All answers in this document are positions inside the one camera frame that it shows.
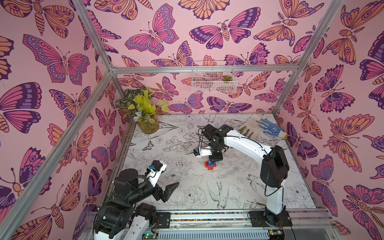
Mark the long red lego brick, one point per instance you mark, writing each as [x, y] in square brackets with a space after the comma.
[208, 167]

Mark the aluminium rail with beads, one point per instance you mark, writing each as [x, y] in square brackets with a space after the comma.
[301, 218]

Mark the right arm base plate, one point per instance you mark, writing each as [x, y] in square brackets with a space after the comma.
[267, 219]

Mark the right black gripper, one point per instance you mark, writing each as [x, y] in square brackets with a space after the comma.
[215, 156]

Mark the potted green plant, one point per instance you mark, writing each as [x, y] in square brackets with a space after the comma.
[138, 105]

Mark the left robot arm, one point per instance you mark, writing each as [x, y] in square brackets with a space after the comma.
[124, 215]

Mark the green beige work glove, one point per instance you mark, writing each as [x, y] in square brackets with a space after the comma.
[251, 127]

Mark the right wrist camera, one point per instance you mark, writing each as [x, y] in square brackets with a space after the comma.
[202, 152]

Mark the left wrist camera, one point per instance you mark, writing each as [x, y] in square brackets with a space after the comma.
[156, 166]

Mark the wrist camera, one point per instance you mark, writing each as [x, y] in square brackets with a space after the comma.
[202, 152]
[156, 166]

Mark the white vented cable duct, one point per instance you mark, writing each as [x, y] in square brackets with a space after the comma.
[199, 235]

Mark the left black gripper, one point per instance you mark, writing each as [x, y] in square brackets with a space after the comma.
[157, 193]

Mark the white wire basket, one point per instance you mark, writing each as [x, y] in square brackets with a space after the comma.
[207, 77]

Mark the blue work glove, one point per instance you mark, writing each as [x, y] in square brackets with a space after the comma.
[271, 129]

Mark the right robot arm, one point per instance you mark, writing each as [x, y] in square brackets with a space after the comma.
[273, 161]

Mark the small succulent in basket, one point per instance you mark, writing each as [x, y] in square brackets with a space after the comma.
[227, 78]

